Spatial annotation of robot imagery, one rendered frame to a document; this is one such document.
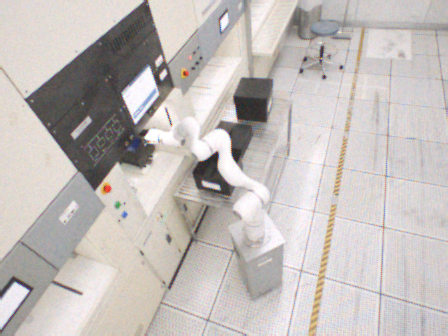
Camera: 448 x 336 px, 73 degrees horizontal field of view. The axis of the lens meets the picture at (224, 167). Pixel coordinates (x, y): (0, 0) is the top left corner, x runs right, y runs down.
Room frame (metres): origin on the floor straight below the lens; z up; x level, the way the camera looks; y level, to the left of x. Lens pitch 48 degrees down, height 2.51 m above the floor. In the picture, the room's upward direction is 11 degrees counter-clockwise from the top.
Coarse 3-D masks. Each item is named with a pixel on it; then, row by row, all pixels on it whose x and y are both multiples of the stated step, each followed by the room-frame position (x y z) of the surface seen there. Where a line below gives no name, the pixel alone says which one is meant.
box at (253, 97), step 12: (240, 84) 2.24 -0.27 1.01; (252, 84) 2.21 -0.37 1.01; (264, 84) 2.17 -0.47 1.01; (240, 96) 2.07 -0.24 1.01; (252, 96) 2.04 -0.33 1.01; (264, 96) 2.01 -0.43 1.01; (240, 108) 2.08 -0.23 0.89; (252, 108) 2.03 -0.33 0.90; (264, 108) 1.99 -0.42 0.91; (252, 120) 2.03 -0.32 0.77; (264, 120) 1.99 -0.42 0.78
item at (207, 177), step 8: (216, 152) 1.61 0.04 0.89; (232, 152) 1.54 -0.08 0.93; (208, 160) 1.61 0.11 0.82; (216, 160) 1.62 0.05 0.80; (240, 160) 1.48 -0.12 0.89; (200, 168) 1.51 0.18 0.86; (208, 168) 1.57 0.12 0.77; (216, 168) 1.56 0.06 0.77; (240, 168) 1.46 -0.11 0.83; (200, 176) 1.38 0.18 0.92; (208, 176) 1.49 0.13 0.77; (216, 176) 1.48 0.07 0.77; (200, 184) 1.39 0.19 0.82; (208, 184) 1.35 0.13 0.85; (216, 184) 1.32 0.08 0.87; (224, 184) 1.29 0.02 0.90; (216, 192) 1.33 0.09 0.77; (224, 192) 1.29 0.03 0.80; (232, 192) 1.31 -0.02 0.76
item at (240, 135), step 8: (216, 128) 1.91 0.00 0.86; (224, 128) 1.89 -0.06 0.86; (232, 128) 1.87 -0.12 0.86; (240, 128) 1.85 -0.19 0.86; (248, 128) 1.84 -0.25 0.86; (232, 136) 1.78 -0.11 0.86; (240, 136) 1.76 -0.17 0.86; (248, 136) 1.77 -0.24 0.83; (232, 144) 1.69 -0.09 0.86; (240, 144) 1.67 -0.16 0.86; (248, 144) 1.75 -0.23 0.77; (240, 152) 1.62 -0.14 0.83
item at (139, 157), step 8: (144, 136) 1.74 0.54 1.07; (144, 144) 1.64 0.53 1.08; (152, 144) 1.71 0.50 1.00; (128, 152) 1.54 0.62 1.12; (136, 152) 1.55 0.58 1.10; (144, 152) 1.62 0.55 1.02; (152, 152) 1.69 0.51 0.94; (120, 160) 1.61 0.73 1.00; (128, 160) 1.57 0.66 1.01; (136, 160) 1.54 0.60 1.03; (144, 160) 1.59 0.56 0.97
